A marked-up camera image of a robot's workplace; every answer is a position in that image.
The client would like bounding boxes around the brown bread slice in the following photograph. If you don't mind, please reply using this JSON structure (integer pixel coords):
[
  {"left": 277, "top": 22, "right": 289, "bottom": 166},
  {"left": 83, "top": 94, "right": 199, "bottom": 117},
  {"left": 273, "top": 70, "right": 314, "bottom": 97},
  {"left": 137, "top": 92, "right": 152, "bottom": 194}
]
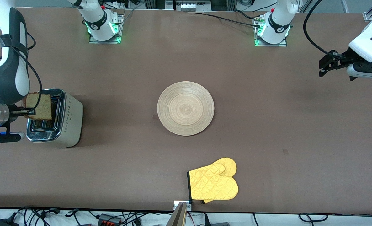
[{"left": 22, "top": 92, "right": 52, "bottom": 121}]

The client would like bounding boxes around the round wooden plate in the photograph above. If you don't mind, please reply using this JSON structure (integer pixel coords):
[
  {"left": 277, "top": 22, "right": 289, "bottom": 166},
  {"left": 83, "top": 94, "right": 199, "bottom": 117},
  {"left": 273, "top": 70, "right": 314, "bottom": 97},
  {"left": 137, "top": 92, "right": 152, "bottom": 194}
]
[{"left": 157, "top": 81, "right": 215, "bottom": 136}]

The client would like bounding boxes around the silver two-slot toaster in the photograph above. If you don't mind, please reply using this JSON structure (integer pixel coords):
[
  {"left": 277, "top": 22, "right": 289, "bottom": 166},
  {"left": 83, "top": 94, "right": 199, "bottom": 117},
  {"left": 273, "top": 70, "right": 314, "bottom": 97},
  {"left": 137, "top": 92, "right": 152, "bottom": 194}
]
[{"left": 26, "top": 89, "right": 83, "bottom": 148}]

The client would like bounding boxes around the black and orange connector block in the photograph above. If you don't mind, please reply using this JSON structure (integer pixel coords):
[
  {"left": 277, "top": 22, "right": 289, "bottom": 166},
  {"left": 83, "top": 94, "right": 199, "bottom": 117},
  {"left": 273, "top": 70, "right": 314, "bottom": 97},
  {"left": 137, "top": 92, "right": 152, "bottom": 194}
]
[{"left": 98, "top": 213, "right": 123, "bottom": 225}]

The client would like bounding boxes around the yellow quilted oven mitt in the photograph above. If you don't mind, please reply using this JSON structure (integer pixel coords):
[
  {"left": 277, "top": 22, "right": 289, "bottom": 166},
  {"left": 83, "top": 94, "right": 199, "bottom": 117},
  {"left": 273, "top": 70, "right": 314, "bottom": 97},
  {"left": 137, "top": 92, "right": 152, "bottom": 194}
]
[
  {"left": 187, "top": 163, "right": 239, "bottom": 202},
  {"left": 202, "top": 157, "right": 237, "bottom": 204}
]

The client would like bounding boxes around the grey power strip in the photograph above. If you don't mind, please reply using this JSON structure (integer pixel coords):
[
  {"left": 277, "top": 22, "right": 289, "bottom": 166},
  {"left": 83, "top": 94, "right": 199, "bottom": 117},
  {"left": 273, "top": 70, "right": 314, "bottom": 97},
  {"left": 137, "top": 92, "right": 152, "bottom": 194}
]
[{"left": 173, "top": 0, "right": 212, "bottom": 12}]

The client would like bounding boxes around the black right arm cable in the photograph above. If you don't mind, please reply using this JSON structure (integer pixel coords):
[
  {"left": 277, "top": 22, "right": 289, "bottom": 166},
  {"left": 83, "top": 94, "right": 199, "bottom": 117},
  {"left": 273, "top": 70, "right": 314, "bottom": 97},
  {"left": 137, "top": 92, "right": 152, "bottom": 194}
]
[{"left": 0, "top": 31, "right": 43, "bottom": 114}]

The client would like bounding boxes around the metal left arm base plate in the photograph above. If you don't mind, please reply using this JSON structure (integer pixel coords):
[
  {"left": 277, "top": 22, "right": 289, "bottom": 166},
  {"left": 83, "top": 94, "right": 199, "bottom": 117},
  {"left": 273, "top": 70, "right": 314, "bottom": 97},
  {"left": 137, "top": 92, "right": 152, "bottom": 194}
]
[{"left": 254, "top": 14, "right": 289, "bottom": 47}]

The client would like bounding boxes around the thin black cable on table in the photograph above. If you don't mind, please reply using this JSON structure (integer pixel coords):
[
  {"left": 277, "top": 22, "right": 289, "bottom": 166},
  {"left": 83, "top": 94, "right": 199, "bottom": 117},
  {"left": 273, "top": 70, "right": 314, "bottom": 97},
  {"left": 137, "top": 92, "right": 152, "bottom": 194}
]
[{"left": 186, "top": 11, "right": 262, "bottom": 27}]

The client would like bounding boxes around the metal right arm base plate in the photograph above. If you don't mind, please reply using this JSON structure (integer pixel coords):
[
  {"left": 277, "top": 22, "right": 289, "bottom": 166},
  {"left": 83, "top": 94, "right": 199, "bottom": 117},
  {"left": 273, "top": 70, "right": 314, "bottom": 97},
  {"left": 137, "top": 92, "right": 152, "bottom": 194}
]
[{"left": 88, "top": 13, "right": 124, "bottom": 44}]

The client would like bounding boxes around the small metal table-edge bracket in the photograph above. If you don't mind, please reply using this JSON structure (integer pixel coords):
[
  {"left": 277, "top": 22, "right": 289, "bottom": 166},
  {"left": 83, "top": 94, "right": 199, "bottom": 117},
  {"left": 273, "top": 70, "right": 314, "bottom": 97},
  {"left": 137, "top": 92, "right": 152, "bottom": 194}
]
[{"left": 173, "top": 200, "right": 192, "bottom": 211}]

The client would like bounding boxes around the tan camera mount bar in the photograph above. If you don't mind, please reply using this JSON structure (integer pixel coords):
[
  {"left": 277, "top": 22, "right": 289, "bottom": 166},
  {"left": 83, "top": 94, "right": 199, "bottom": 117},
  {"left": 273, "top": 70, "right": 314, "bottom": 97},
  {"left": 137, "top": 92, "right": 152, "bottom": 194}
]
[{"left": 166, "top": 202, "right": 188, "bottom": 226}]

